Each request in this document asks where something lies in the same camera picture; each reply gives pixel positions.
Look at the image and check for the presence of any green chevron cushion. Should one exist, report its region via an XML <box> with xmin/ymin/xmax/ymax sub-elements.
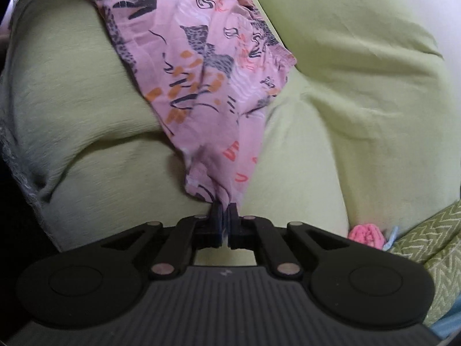
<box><xmin>387</xmin><ymin>202</ymin><xmax>461</xmax><ymax>327</ymax></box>

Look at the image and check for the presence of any sofa with green cover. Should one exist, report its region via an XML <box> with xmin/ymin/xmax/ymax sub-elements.
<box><xmin>0</xmin><ymin>0</ymin><xmax>461</xmax><ymax>267</ymax></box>

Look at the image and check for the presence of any light blue cloth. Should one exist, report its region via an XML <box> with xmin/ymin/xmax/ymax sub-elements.
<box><xmin>428</xmin><ymin>308</ymin><xmax>461</xmax><ymax>340</ymax></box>

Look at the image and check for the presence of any pink patterned garment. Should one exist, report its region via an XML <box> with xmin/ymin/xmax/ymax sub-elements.
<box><xmin>94</xmin><ymin>0</ymin><xmax>296</xmax><ymax>206</ymax></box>

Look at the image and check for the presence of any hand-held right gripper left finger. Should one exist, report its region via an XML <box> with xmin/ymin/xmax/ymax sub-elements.
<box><xmin>97</xmin><ymin>202</ymin><xmax>226</xmax><ymax>281</ymax></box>

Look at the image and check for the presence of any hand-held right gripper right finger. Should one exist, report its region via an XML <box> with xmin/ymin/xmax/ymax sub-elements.
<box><xmin>227</xmin><ymin>204</ymin><xmax>356</xmax><ymax>279</ymax></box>

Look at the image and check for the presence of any pink knit cloth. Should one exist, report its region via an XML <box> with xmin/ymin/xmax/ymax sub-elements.
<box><xmin>347</xmin><ymin>223</ymin><xmax>381</xmax><ymax>250</ymax></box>

